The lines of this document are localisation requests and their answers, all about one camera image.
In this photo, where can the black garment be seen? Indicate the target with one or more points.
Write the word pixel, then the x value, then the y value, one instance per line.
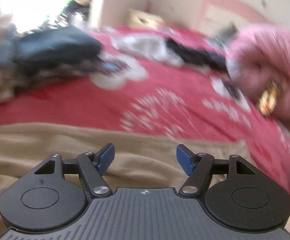
pixel 197 55

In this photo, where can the cream nightstand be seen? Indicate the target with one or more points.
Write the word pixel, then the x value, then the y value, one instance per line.
pixel 145 17

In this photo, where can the yellow patterned object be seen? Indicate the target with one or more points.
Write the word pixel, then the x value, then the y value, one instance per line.
pixel 270 97

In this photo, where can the khaki pants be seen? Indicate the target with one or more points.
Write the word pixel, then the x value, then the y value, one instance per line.
pixel 140 155

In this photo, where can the light blue folded garment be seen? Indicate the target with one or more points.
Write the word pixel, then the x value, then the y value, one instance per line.
pixel 2 51

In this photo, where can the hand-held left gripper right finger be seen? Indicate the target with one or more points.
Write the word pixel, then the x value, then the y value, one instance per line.
pixel 183 158

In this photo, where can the pile of folded clothes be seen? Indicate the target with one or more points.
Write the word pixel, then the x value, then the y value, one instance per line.
pixel 60 73

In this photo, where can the red floral blanket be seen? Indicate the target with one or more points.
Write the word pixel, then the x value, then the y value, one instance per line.
pixel 85 100

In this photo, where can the light grey garment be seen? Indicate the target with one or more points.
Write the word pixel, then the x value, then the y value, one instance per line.
pixel 145 46

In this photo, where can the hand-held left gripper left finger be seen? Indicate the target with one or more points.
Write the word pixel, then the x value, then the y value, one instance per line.
pixel 106 156

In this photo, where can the pink headboard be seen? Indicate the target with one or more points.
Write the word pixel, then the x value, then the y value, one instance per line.
pixel 235 5

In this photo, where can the pink quilt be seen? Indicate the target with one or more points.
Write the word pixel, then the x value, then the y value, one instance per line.
pixel 265 57

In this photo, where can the grey patterned pillow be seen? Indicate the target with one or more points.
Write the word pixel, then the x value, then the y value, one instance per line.
pixel 227 31

